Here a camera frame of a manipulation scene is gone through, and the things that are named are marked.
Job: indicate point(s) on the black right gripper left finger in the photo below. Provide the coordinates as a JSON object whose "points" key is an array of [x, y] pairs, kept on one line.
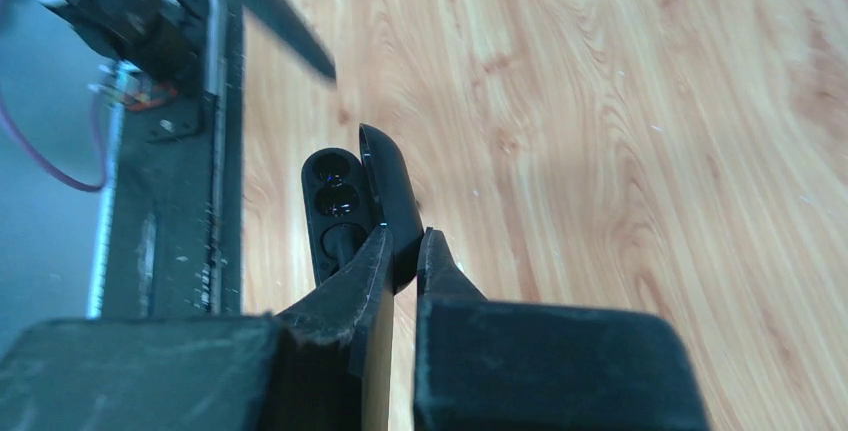
{"points": [[322, 364]]}

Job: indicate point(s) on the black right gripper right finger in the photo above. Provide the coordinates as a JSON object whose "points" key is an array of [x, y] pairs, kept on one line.
{"points": [[496, 365]]}

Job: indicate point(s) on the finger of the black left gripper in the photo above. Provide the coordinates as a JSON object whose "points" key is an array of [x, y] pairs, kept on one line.
{"points": [[278, 10]]}

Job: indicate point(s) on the black earbud case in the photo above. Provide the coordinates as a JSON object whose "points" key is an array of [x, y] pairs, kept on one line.
{"points": [[347, 196]]}

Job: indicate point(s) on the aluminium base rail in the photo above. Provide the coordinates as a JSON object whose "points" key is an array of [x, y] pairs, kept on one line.
{"points": [[169, 236]]}

